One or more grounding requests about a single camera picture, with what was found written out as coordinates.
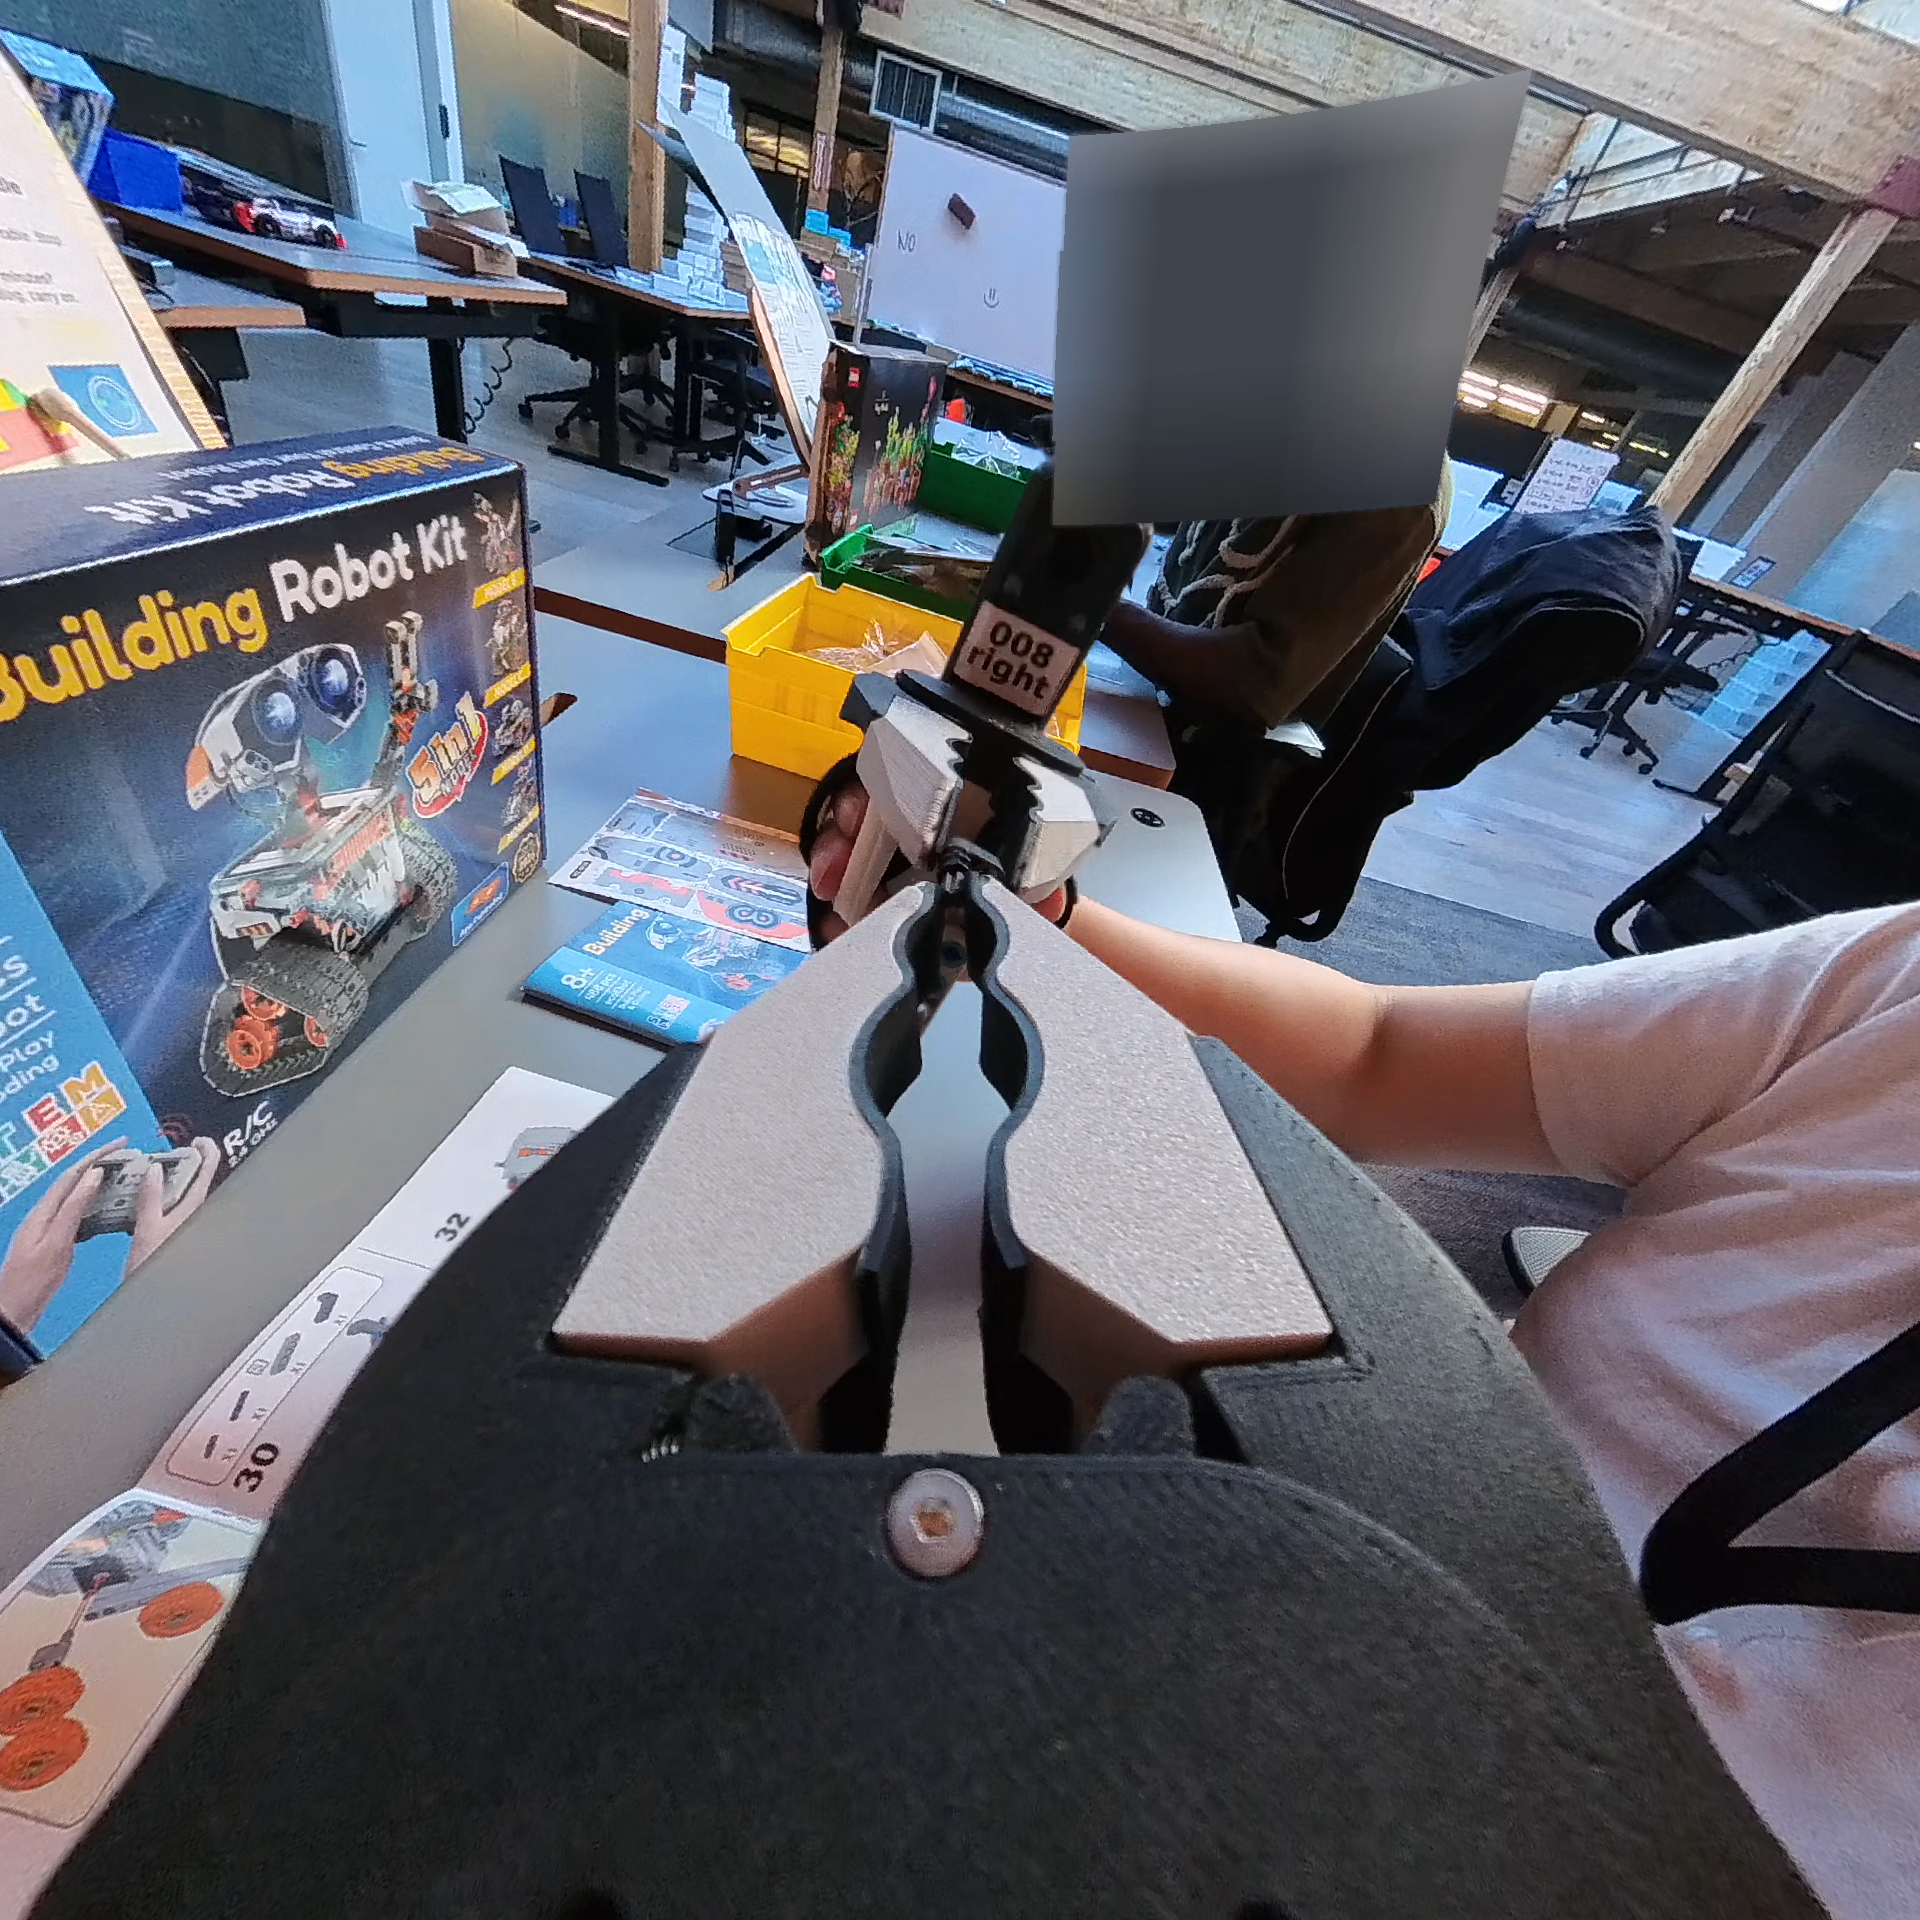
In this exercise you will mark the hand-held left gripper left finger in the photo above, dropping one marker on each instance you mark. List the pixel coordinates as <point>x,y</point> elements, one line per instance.
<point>721,1185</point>

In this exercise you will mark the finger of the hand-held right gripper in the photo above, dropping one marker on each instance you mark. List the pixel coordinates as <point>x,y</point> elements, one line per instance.
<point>1060,832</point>
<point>902,795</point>

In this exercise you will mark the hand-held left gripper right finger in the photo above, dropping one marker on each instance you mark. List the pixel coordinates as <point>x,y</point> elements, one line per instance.
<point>1170,1200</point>

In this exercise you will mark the black axle with grey connector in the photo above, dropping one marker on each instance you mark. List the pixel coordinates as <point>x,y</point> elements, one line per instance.
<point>952,877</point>

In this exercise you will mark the person's right forearm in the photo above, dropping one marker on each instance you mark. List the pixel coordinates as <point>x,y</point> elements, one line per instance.
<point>1350,1036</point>

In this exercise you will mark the grey desk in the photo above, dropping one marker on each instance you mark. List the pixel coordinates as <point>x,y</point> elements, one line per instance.
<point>630,705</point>

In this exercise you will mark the wooden top office desk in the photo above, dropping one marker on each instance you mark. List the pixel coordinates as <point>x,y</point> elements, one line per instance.
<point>330,276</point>

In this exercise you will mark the person's right hand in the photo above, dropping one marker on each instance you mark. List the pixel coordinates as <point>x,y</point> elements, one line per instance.
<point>834,839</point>

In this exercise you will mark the green plastic bin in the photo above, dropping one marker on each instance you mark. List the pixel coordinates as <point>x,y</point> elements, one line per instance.
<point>886,578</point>
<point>974,488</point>

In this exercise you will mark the stacked yellow storage bin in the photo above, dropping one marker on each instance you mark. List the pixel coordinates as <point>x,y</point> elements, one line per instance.
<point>797,675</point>

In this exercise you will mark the flower picture box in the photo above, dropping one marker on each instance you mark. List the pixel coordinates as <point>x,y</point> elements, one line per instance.
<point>879,451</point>

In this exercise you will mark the black backpack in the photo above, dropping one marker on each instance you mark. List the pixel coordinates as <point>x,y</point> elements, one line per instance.
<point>1289,839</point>

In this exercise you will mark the sticker sheet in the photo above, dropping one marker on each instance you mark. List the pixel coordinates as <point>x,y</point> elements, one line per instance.
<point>676,856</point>

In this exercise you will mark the whiteboard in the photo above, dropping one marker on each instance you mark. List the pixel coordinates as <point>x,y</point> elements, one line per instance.
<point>960,255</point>

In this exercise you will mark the open instruction booklet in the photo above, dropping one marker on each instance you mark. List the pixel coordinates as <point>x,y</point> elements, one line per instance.
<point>375,1260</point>

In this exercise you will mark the leaning white panel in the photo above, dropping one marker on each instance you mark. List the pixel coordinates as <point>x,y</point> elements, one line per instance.
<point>758,283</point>

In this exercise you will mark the black jacket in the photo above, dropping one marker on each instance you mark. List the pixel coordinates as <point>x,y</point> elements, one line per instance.
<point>1545,629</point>

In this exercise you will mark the person's white t-shirt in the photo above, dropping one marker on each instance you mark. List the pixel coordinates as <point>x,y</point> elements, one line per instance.
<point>1724,1080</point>

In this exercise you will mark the blue robot kit box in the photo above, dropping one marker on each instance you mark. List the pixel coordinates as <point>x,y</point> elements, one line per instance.
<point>224,751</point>

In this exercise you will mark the black office chair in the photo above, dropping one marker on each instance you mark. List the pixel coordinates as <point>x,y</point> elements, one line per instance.
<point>1786,810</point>

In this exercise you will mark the toy race car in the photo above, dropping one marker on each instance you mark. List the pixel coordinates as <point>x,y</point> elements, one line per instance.
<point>263,211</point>

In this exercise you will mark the blue crate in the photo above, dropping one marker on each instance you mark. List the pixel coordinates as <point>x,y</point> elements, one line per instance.
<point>136,168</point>

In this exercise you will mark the wooden post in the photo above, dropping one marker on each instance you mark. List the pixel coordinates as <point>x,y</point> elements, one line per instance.
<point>1780,360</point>

